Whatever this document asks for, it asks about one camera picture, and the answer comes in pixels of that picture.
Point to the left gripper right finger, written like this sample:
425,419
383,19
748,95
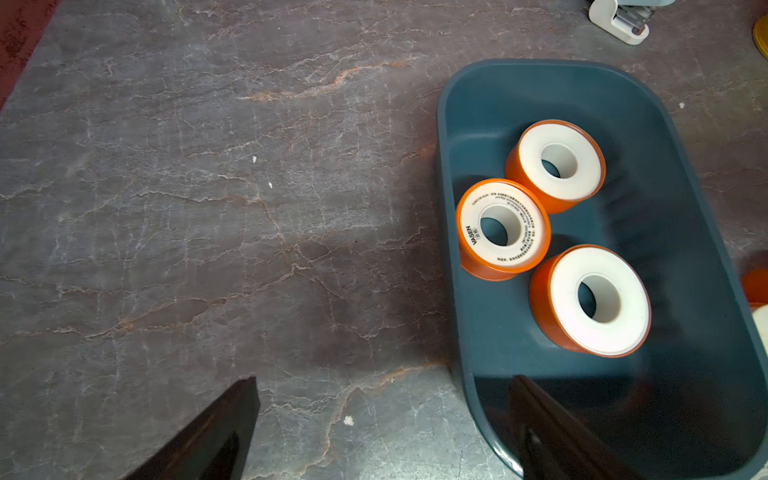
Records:
552,444

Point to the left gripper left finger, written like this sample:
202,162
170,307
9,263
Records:
215,444

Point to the teal storage box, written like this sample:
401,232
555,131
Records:
691,402

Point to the orange sealing tape roll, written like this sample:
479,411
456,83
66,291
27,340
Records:
755,286
503,230
589,300
560,163

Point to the yellow tape roll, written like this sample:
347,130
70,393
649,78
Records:
759,313

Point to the black white stapler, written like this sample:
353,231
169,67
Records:
627,20

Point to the yellow pen cup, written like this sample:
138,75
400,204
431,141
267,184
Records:
760,35

